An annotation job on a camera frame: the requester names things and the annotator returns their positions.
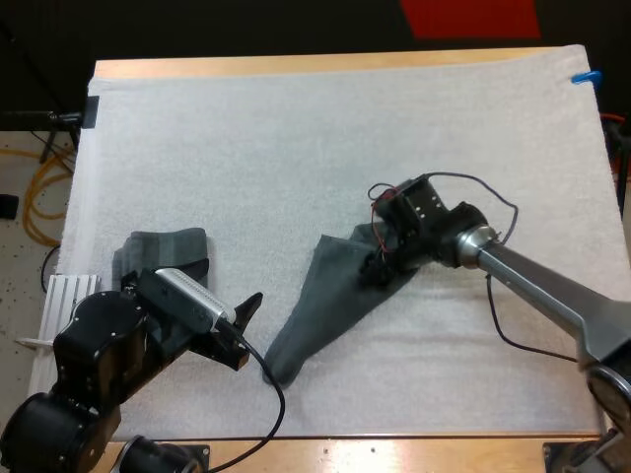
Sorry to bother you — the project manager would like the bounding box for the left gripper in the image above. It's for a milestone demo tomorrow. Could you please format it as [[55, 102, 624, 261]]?
[[121, 268, 264, 372]]

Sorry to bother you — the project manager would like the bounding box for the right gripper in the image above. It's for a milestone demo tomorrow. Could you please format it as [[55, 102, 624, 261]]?
[[369, 174, 458, 277]]

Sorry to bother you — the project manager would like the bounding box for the grey-green towel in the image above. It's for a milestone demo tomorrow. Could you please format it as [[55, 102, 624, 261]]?
[[111, 227, 215, 298], [263, 222, 420, 386]]

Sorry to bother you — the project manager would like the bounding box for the dark clamp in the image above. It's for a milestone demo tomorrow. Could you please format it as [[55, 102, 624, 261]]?
[[84, 95, 102, 131]]

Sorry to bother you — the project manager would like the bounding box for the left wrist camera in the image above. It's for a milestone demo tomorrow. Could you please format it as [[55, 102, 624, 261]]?
[[155, 267, 239, 335]]

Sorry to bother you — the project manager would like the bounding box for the black camera cable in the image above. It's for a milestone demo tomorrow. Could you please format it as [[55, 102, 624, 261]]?
[[209, 322, 288, 473]]

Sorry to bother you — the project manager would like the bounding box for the thin dark cable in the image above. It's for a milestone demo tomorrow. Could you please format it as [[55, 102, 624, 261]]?
[[423, 170, 581, 365]]

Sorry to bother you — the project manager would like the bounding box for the ribbed aluminium rail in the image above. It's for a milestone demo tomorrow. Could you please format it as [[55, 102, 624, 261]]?
[[28, 273, 103, 395]]

